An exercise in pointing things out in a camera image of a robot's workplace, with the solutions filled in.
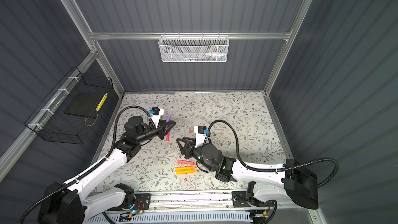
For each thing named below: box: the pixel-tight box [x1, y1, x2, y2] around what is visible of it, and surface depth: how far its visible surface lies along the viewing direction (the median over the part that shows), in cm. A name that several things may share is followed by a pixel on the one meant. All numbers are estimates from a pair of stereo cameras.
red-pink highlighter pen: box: [176, 159, 197, 165], surface depth 88 cm
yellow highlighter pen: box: [175, 169, 199, 175], surface depth 84 cm
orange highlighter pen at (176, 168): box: [173, 166, 197, 171], surface depth 86 cm
